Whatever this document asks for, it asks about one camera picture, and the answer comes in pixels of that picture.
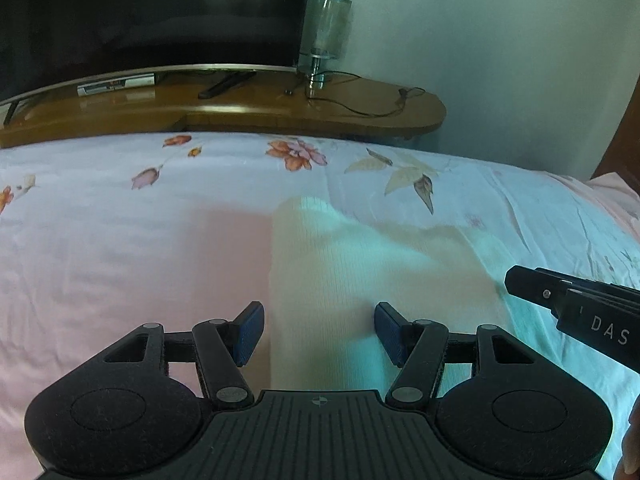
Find wooden headboard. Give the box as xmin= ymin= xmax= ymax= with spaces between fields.
xmin=590 ymin=105 xmax=640 ymax=183

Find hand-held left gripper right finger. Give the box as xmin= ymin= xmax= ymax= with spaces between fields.
xmin=375 ymin=302 xmax=535 ymax=407

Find large black television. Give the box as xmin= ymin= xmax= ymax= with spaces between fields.
xmin=0 ymin=0 xmax=315 ymax=126

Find white knitted sweater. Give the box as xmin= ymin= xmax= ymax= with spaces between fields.
xmin=267 ymin=197 xmax=512 ymax=393

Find black lamp cable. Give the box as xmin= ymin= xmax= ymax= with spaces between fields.
xmin=285 ymin=72 xmax=427 ymax=118

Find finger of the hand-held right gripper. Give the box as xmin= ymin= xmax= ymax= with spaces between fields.
xmin=504 ymin=265 xmax=640 ymax=318

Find person's right hand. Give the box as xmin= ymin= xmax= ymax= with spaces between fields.
xmin=616 ymin=397 xmax=640 ymax=480

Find wooden television stand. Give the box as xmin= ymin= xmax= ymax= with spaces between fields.
xmin=0 ymin=67 xmax=447 ymax=150

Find pink floral bedsheet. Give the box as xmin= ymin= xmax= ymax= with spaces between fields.
xmin=0 ymin=131 xmax=640 ymax=480

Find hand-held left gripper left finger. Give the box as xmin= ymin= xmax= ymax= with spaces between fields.
xmin=102 ymin=301 xmax=265 ymax=409

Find glass table lamp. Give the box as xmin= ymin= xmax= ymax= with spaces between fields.
xmin=296 ymin=0 xmax=353 ymax=99

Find silver set-top box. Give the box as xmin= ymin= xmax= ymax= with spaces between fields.
xmin=77 ymin=74 xmax=155 ymax=97

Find pink pillow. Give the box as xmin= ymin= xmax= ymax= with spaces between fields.
xmin=557 ymin=172 xmax=640 ymax=238

